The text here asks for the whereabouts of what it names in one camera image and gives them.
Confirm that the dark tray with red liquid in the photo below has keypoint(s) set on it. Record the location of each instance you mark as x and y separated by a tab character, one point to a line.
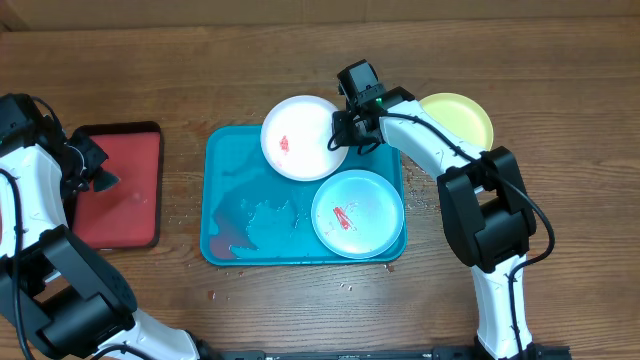
127	215

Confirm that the teal plastic tray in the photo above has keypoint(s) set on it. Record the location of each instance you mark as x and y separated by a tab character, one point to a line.
250	214

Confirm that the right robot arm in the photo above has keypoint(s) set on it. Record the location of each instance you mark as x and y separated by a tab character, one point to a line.
487	216

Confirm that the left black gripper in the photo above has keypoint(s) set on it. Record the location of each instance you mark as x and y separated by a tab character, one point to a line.
98	156

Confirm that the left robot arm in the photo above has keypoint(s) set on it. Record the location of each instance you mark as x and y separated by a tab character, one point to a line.
61	296

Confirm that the white plate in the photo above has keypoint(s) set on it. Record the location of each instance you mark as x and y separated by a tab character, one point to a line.
295	137

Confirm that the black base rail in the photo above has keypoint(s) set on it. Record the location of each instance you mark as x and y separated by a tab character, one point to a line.
475	352

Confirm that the yellow-green plate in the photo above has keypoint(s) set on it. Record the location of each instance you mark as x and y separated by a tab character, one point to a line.
462	116

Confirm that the green scouring sponge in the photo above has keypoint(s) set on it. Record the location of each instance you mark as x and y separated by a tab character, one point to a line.
104	180

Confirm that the light blue plate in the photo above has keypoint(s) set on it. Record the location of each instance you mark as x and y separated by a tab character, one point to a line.
357	214

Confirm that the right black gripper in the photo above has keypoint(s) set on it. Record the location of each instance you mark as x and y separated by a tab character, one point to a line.
348	125

